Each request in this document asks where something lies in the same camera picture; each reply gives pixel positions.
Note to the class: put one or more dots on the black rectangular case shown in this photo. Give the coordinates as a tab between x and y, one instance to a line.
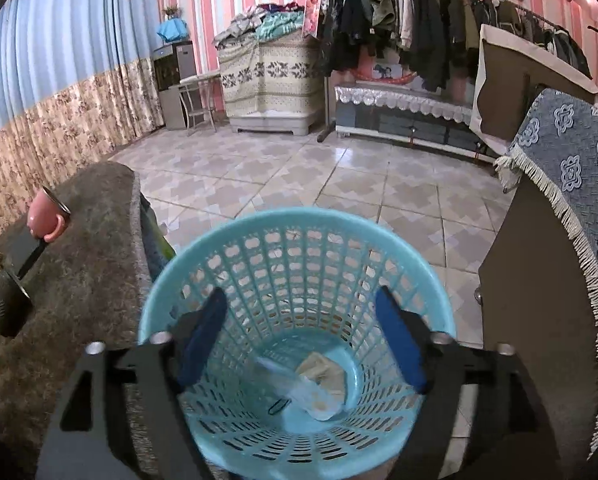
23	253

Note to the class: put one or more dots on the low lace covered bench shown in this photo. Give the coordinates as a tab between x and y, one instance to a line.
418	119

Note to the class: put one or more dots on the pile of folded clothes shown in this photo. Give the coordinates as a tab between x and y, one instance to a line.
263	23

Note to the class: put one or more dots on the blue floral curtain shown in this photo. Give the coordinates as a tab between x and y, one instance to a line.
76	83

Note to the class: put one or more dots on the light blue plastic basket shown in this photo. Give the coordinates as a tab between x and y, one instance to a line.
298	281

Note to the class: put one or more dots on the clothes rack with garments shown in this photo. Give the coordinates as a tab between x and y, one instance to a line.
434	41

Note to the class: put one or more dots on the dark green pouch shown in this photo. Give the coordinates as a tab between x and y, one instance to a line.
15	304

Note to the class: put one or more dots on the pink pig mug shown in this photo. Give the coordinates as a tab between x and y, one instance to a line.
48	217

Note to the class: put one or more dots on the white paper cup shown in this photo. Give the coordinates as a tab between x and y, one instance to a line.
286	384

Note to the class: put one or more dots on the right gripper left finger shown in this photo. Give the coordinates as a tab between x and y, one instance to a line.
89	436

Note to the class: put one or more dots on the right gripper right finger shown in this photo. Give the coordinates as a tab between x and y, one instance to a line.
510	437

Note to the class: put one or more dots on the blue patterned fringed cloth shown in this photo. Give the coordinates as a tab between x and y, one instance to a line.
556	147

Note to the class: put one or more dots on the patterned cloth covered cabinet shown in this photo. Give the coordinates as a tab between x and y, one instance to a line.
272	86

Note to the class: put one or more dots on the blue covered water bottle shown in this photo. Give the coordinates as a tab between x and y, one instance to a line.
173	30

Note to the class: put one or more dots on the grey tissue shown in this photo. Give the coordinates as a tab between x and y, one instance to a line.
326	373

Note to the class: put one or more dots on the small metal stool table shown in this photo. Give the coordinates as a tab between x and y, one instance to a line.
198	100

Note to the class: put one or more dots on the grey water dispenser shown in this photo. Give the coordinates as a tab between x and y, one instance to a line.
172	63

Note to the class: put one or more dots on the brown armchair white trim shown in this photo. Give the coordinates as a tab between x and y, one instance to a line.
511	73

